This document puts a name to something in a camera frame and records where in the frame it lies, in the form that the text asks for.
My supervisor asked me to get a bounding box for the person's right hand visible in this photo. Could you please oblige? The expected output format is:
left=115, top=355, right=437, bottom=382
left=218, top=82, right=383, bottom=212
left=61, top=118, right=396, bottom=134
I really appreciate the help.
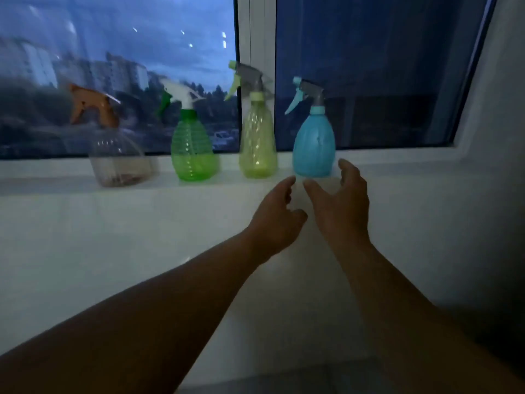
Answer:
left=302, top=158, right=371, bottom=252

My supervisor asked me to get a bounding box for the person's left hand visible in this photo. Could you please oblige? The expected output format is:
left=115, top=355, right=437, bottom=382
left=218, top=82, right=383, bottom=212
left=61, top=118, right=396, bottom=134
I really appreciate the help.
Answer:
left=245, top=175, right=309, bottom=264

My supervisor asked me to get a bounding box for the blue spray bottle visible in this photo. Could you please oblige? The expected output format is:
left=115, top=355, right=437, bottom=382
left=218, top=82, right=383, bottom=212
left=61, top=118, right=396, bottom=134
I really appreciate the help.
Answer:
left=292, top=112, right=337, bottom=178

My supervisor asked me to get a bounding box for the yellow-green spray bottle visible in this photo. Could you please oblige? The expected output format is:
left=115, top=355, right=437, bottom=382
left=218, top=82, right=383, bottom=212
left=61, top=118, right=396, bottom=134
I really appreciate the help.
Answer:
left=238, top=100, right=279, bottom=179

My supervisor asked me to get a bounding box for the green ribbed spray bottle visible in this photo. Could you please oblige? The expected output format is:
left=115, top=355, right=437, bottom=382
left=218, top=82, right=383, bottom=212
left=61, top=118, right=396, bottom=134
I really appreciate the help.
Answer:
left=170, top=109, right=220, bottom=182

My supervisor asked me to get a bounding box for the grey yellow trigger sprayer head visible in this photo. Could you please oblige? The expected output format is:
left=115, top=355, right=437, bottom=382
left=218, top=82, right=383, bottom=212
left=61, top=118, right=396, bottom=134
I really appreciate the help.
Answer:
left=224, top=60, right=272, bottom=102

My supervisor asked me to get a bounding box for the white green trigger sprayer head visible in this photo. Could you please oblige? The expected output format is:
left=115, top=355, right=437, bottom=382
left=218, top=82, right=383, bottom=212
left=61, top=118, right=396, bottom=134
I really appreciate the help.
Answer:
left=157, top=77, right=204, bottom=119

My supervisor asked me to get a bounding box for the clear bottle with orange sprayer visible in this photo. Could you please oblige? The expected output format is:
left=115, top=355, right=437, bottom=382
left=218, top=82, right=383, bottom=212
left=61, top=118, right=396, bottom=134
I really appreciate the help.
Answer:
left=88, top=126, right=155, bottom=188

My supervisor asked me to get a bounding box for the person's right forearm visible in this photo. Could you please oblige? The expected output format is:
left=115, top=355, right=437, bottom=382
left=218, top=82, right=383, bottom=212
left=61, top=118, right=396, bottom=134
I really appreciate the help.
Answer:
left=332, top=237, right=525, bottom=394

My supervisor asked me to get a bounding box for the person's left forearm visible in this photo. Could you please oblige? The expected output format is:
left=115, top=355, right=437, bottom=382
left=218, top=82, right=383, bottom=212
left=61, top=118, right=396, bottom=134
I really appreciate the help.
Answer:
left=0, top=231, right=267, bottom=394

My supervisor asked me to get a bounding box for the white framed window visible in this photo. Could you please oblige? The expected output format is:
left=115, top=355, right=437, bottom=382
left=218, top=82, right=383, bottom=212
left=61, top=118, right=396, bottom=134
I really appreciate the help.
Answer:
left=0, top=0, right=501, bottom=179

